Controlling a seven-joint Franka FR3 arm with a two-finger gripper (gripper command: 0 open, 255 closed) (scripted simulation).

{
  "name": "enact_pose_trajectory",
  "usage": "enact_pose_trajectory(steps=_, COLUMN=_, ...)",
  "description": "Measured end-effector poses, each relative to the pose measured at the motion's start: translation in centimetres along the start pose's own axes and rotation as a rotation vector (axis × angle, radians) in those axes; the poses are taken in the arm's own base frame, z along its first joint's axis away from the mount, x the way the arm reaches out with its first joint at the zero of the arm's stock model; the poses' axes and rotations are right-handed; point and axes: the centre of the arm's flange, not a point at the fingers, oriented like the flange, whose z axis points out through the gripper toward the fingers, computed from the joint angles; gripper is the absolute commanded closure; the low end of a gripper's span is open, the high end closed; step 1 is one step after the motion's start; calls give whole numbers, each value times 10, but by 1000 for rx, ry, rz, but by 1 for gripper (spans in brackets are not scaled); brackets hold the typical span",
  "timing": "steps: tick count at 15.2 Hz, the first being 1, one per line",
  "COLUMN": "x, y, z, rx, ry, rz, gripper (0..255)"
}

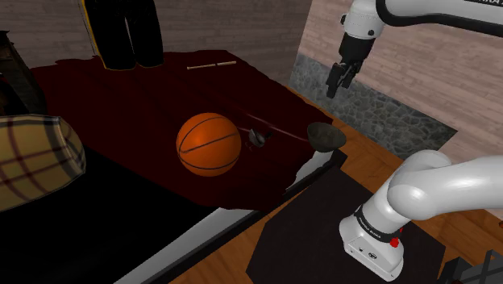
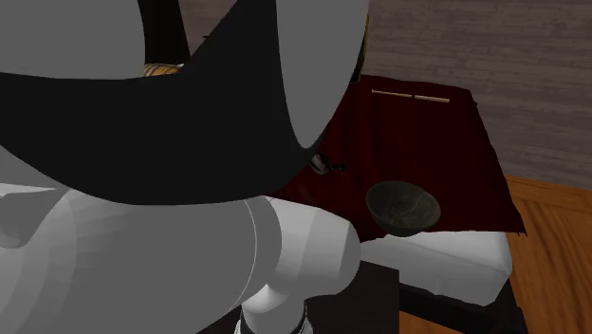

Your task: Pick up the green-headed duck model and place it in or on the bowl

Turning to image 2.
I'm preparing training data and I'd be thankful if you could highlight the small black and silver object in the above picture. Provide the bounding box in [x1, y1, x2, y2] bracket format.
[308, 152, 347, 176]

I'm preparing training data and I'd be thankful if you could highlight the dark green bowl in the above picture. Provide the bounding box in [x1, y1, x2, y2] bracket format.
[364, 179, 442, 238]

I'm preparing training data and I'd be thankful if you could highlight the thin wooden stick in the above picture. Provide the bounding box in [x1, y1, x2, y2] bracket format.
[414, 93, 452, 104]
[370, 88, 414, 100]

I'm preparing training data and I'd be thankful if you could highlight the bed with dark red blanket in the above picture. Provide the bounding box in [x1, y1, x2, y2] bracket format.
[268, 73, 529, 334]

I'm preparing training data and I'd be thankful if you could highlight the tan striped round object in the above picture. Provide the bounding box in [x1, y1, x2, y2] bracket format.
[142, 63, 184, 78]

